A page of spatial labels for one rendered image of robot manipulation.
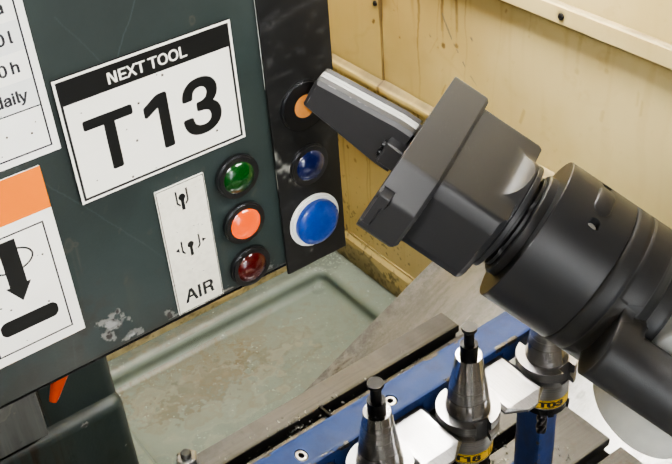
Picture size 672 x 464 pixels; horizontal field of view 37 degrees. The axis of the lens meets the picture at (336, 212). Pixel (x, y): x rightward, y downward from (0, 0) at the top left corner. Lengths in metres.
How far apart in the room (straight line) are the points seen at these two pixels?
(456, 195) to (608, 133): 0.94
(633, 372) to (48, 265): 0.30
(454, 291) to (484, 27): 0.47
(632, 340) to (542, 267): 0.06
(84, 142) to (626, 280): 0.28
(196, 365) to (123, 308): 1.44
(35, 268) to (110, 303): 0.05
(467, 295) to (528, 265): 1.22
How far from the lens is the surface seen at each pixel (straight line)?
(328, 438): 0.97
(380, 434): 0.90
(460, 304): 1.73
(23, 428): 1.48
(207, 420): 1.90
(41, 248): 0.52
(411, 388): 1.01
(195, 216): 0.56
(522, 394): 1.02
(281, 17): 0.54
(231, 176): 0.55
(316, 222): 0.60
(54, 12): 0.48
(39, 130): 0.49
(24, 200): 0.50
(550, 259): 0.51
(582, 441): 1.41
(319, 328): 2.04
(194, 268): 0.57
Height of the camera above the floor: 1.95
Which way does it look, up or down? 35 degrees down
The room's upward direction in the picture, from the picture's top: 5 degrees counter-clockwise
